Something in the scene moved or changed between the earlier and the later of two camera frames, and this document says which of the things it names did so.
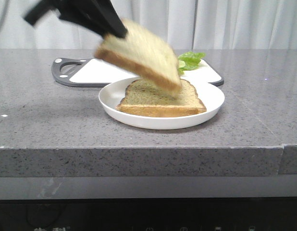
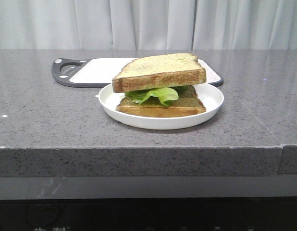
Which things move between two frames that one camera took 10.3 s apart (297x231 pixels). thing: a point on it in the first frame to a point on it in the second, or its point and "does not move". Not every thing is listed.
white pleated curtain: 192,25 does not move
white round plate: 211,96 does not move
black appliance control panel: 282,213 does not move
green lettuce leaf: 189,60 to 163,94
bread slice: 142,100 does not move
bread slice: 141,54 to 159,70
